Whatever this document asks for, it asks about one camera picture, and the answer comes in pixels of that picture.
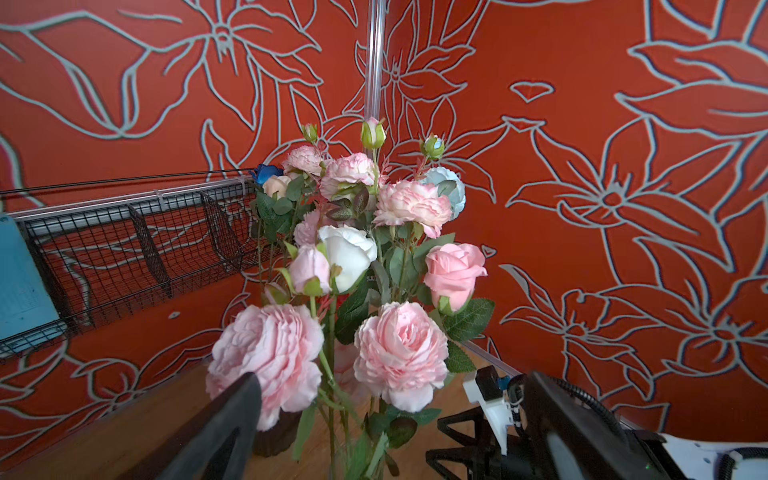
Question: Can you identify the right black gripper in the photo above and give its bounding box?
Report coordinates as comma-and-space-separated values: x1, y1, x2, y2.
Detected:
425, 407, 528, 479

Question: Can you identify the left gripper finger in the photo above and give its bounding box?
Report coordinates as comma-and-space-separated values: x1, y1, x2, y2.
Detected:
116, 371, 263, 480

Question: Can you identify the brown ribbed glass vase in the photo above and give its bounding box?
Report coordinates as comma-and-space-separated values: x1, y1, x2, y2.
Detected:
252, 412, 302, 458

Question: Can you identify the two pink peony stem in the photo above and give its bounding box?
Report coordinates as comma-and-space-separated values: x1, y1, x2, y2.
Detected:
205, 302, 474, 479

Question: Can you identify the single pink rose stem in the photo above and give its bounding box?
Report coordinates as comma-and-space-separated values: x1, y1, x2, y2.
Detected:
424, 243, 496, 342

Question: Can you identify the single white rose stem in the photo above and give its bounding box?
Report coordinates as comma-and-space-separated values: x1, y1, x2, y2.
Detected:
318, 225, 378, 294

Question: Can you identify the cream peach rose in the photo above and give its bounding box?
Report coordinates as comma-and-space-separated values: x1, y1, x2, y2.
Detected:
262, 175, 292, 200

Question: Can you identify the blue rose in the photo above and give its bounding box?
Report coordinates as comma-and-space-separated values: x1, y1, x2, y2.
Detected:
250, 164, 284, 186

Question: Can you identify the pink carnation spray stem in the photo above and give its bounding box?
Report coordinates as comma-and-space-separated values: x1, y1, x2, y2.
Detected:
282, 123, 323, 178

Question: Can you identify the pale blue white flower stem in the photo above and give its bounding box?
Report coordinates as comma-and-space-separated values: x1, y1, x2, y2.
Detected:
415, 135, 466, 220

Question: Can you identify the pink peach rose stem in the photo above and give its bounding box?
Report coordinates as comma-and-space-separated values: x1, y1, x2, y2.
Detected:
319, 118, 452, 238

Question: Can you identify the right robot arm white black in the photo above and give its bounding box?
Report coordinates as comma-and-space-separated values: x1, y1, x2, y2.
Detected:
425, 366, 767, 479

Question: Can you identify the light blue box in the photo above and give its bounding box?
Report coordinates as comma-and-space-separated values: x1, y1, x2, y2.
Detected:
1, 214, 66, 359

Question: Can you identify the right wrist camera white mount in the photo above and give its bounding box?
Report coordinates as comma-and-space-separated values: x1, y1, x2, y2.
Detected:
462, 365, 522, 456

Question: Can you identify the black wire wall basket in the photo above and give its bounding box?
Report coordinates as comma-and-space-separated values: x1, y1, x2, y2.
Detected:
3, 177, 258, 360

